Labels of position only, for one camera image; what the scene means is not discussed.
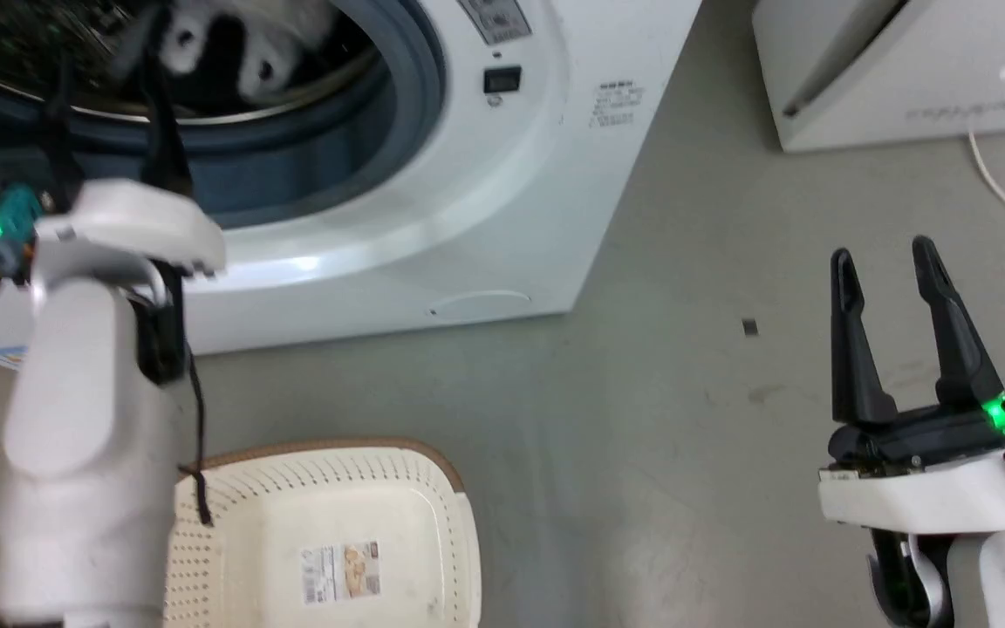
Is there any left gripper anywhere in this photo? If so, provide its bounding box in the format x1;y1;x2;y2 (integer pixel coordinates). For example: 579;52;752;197
0;7;227;294

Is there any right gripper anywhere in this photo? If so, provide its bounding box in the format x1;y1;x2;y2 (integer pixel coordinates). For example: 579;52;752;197
818;235;1005;535

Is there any white and black plush toy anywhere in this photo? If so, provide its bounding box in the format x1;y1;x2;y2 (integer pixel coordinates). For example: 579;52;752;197
156;0;339;103

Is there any steel washing machine drum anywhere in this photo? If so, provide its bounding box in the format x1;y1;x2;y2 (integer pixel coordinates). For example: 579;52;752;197
0;0;383;125

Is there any white front-loading washing machine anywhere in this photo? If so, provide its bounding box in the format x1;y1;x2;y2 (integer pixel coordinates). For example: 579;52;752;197
0;0;702;369

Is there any grey label on washing machine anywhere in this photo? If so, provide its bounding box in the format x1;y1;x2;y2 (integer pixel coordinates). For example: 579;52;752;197
457;0;532;46

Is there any cream perforated laundry basket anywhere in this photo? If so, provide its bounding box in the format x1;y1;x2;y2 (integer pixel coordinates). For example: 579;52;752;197
162;438;482;628

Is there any paper label in basket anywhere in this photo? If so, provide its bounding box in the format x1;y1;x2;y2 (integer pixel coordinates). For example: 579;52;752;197
299;541;380;606

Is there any grey-blue rubber door gasket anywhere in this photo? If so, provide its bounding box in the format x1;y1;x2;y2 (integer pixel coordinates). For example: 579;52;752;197
0;0;448;231

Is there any white box appliance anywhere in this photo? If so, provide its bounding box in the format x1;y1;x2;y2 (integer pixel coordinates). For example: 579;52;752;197
751;0;1005;154

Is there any printed text label on washer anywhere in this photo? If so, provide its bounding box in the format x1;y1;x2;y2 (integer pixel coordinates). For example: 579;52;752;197
591;82;648;129

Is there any thin black cable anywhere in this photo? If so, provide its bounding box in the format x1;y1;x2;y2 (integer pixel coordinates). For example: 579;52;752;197
173;345;213;526

